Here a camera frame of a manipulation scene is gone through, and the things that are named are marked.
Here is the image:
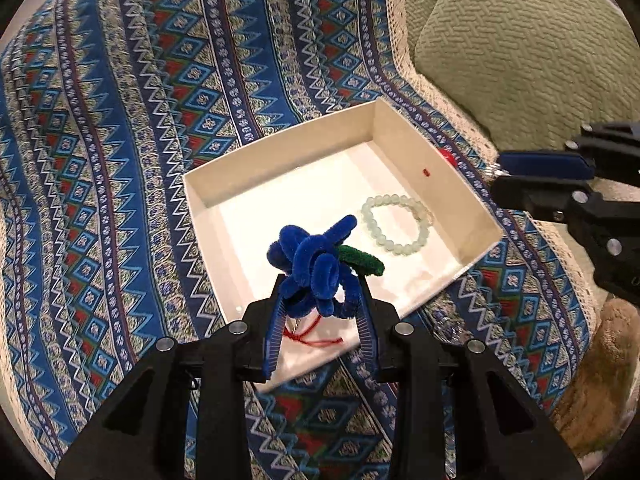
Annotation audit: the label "tan fuzzy cloth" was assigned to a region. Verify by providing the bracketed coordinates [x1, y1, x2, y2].
[552, 297, 640, 458]

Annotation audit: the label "red string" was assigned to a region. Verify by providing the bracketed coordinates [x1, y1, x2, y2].
[283, 311, 344, 347]

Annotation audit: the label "green textured cushion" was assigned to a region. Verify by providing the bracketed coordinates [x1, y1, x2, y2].
[400, 0, 640, 151]

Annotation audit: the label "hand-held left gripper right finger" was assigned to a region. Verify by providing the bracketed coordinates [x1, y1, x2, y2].
[352, 274, 585, 480]

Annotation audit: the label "pale green bead bracelet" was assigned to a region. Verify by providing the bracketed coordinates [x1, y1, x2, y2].
[361, 194, 434, 258]

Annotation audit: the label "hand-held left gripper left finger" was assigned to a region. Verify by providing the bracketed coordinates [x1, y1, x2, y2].
[55, 274, 292, 480]

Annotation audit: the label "blue patterned cloth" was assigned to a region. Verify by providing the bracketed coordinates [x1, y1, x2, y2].
[0, 0, 601, 480]

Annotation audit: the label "white cardboard box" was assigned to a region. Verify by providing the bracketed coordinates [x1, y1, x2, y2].
[182, 98, 504, 393]

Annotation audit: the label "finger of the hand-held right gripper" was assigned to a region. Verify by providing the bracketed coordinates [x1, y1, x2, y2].
[490, 174, 640, 306]
[496, 125, 640, 184]

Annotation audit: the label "blue pipe cleaner flower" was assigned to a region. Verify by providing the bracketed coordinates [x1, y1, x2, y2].
[266, 214, 386, 319]

